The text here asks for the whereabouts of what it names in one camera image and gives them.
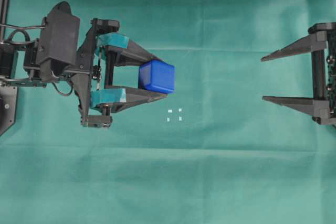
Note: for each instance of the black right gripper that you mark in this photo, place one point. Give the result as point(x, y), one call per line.
point(321, 43)

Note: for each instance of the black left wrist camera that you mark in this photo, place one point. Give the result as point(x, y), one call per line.
point(58, 42)

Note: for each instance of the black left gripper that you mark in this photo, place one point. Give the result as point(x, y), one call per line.
point(118, 98)

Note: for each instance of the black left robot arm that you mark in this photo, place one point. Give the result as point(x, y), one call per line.
point(108, 73)

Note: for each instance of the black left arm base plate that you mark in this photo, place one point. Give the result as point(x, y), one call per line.
point(8, 107)

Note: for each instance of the blue block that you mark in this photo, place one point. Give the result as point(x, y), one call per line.
point(157, 76)

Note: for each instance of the green table cloth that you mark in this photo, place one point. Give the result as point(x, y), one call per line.
point(234, 158)

